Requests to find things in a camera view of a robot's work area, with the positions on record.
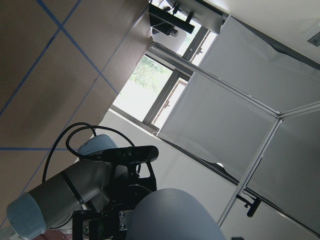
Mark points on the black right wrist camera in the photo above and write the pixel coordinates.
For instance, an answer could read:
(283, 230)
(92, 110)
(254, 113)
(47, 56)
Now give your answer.
(128, 155)

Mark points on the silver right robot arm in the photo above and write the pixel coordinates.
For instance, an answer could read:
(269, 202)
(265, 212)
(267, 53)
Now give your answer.
(92, 198)

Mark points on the blue plastic cup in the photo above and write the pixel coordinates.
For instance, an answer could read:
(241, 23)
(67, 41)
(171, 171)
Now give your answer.
(171, 214)

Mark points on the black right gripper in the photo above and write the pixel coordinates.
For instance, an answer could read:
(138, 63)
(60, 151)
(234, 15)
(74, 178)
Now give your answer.
(124, 191)

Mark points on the black overhead camera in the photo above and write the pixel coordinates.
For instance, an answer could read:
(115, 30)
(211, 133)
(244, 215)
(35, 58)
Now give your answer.
(168, 29)

